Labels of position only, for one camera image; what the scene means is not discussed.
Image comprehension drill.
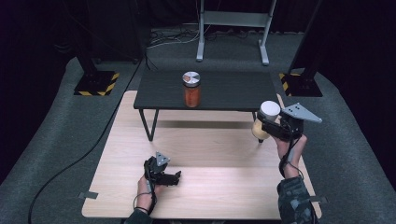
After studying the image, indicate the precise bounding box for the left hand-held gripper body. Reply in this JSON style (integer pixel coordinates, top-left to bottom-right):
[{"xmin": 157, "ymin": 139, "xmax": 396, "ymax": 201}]
[{"xmin": 143, "ymin": 151, "xmax": 181, "ymax": 188}]

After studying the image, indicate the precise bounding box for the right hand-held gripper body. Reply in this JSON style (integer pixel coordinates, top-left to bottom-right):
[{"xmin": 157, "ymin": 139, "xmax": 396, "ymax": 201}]
[{"xmin": 262, "ymin": 103, "xmax": 323, "ymax": 141}]

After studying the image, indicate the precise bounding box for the yellow spice jar white lid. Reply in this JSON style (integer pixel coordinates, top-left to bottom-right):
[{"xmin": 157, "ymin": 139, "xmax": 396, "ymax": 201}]
[{"xmin": 250, "ymin": 100, "xmax": 282, "ymax": 141}]

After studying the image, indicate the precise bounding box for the black desktop shelf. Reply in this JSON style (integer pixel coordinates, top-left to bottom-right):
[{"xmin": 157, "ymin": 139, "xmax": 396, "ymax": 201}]
[{"xmin": 133, "ymin": 68, "xmax": 282, "ymax": 144}]

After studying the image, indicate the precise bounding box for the orange spice jar silver lid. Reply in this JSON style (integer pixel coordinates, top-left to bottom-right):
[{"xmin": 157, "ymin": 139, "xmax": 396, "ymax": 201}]
[{"xmin": 181, "ymin": 71, "xmax": 202, "ymax": 109}]

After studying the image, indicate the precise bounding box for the person's left hand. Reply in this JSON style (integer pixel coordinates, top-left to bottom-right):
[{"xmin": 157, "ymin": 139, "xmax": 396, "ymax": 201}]
[{"xmin": 136, "ymin": 174, "xmax": 166, "ymax": 215}]

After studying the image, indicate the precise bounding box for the person's right hand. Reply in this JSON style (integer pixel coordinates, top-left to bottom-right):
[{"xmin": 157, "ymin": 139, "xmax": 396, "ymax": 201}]
[{"xmin": 273, "ymin": 133, "xmax": 309, "ymax": 179}]

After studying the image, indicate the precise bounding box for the black stand with striped base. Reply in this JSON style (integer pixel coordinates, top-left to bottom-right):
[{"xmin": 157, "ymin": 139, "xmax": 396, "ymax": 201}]
[
  {"xmin": 278, "ymin": 0, "xmax": 324, "ymax": 98},
  {"xmin": 73, "ymin": 0, "xmax": 120, "ymax": 97}
]

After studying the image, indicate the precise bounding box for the grey metal stand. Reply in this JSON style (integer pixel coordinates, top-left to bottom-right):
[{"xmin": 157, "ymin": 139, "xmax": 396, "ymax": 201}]
[{"xmin": 195, "ymin": 0, "xmax": 278, "ymax": 66}]

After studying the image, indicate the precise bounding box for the left hand-held gripper cable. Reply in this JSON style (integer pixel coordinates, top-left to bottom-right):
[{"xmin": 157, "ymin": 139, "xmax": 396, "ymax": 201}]
[{"xmin": 133, "ymin": 169, "xmax": 158, "ymax": 217}]

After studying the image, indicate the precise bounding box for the hand-held gripper cable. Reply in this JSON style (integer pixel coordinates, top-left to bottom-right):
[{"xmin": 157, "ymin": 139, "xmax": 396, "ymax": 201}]
[
  {"xmin": 133, "ymin": 169, "xmax": 158, "ymax": 217},
  {"xmin": 278, "ymin": 134, "xmax": 305, "ymax": 181}
]

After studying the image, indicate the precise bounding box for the right hand-held gripper cable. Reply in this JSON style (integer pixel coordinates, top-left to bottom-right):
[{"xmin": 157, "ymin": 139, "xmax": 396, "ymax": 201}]
[{"xmin": 278, "ymin": 134, "xmax": 305, "ymax": 181}]

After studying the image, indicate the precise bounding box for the long black floor cable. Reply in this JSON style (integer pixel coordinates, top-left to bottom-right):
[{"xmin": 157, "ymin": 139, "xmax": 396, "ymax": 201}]
[{"xmin": 27, "ymin": 52, "xmax": 151, "ymax": 224}]

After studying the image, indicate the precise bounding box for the bundle of floor cables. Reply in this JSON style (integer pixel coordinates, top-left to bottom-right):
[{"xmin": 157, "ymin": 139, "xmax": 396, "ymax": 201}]
[{"xmin": 146, "ymin": 27, "xmax": 202, "ymax": 50}]

